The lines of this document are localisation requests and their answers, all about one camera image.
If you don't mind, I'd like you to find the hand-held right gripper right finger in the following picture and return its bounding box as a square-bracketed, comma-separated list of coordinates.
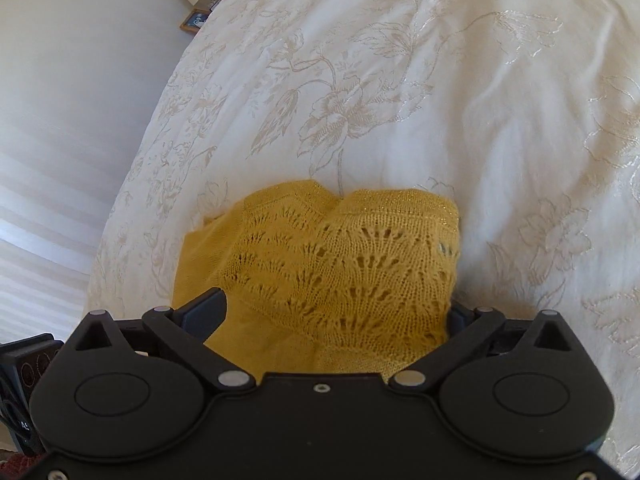
[388, 305, 583, 393]

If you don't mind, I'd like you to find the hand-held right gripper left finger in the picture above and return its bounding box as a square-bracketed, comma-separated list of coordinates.
[65, 287, 254, 393]

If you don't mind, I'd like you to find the yellow knit sweater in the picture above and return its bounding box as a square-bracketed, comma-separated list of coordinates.
[172, 178, 462, 385]

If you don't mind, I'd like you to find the white floral bedspread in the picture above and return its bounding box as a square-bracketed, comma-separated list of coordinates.
[85, 0, 640, 477]

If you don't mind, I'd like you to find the wooden framed picture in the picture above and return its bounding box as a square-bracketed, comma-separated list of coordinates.
[179, 8, 211, 36]

